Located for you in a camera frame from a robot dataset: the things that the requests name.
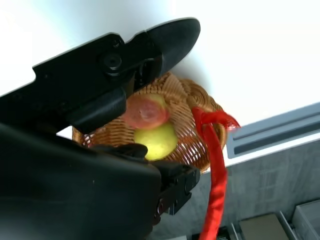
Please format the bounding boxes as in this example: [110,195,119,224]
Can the red apple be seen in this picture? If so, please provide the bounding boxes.
[124,93,169,130]

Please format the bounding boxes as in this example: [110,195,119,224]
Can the yellow-green apple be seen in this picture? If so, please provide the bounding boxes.
[134,122,178,162]

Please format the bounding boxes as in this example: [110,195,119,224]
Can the wicker basket with red handle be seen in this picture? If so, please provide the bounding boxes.
[71,71,242,240]

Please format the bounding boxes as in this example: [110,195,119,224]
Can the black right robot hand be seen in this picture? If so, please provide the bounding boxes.
[0,16,202,240]

